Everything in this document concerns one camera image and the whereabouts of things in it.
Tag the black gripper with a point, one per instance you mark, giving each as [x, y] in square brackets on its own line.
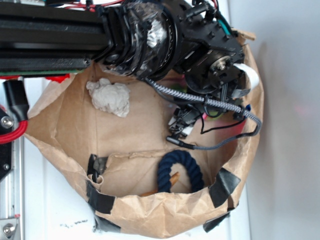
[183, 122]

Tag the green plush animal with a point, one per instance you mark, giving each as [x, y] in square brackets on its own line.
[213, 104]

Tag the brown wooden stick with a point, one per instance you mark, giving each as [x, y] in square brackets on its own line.
[174, 178]

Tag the crumpled white paper ball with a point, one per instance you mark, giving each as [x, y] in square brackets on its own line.
[113, 98]

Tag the brown paper bag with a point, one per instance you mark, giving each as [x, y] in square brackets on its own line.
[120, 157]

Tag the black tape piece right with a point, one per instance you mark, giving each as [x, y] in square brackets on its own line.
[224, 185]

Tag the black tape piece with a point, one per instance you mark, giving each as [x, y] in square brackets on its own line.
[100, 202]
[224, 185]

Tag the black tape piece left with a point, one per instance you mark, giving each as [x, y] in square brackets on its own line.
[100, 202]

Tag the aluminium frame rail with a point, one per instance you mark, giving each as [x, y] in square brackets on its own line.
[11, 186]

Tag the metal corner bracket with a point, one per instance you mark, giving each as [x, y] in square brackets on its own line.
[10, 229]

